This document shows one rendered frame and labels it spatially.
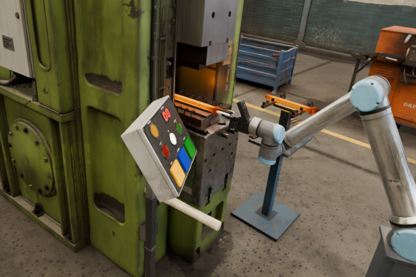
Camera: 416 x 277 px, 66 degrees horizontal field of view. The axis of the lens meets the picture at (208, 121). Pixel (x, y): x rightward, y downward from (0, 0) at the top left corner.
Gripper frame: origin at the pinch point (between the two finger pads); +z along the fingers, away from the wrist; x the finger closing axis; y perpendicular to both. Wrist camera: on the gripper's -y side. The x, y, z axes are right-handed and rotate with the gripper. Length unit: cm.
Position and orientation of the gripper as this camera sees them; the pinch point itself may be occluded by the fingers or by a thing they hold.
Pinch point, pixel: (219, 110)
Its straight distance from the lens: 174.2
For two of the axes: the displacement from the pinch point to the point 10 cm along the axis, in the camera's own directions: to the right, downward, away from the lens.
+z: -8.3, -2.9, 4.8
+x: 5.6, -2.9, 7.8
